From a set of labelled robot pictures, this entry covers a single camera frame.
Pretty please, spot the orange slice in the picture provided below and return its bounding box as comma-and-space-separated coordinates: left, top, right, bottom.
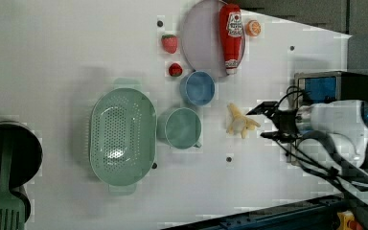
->
245, 20, 262, 36

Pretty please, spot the black toaster oven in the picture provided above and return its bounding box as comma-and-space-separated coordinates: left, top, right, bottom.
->
294, 71, 368, 167

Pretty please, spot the grey round plate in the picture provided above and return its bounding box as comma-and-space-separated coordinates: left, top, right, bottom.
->
181, 0, 245, 78

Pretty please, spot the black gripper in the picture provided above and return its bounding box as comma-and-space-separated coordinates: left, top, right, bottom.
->
246, 101, 299, 143

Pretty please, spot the green spatula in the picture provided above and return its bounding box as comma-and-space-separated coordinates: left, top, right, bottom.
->
0, 130, 25, 230

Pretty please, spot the pale red strawberry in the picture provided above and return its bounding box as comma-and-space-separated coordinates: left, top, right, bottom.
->
161, 34, 178, 54

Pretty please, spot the green colander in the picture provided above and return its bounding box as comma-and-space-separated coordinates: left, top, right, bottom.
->
89, 78, 157, 196

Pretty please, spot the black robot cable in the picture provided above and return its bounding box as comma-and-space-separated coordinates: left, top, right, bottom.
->
276, 85, 368, 205

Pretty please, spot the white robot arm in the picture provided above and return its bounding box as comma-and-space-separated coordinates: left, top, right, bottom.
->
249, 100, 368, 207

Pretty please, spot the dark red strawberry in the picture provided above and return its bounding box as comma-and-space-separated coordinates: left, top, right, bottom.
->
169, 63, 183, 77

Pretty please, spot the green mug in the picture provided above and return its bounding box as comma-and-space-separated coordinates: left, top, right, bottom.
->
156, 107, 202, 150

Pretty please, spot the blue cup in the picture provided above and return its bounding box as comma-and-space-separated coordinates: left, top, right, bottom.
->
179, 71, 216, 106

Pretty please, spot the red ketchup bottle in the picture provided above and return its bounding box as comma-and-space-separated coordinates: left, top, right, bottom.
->
218, 4, 243, 75

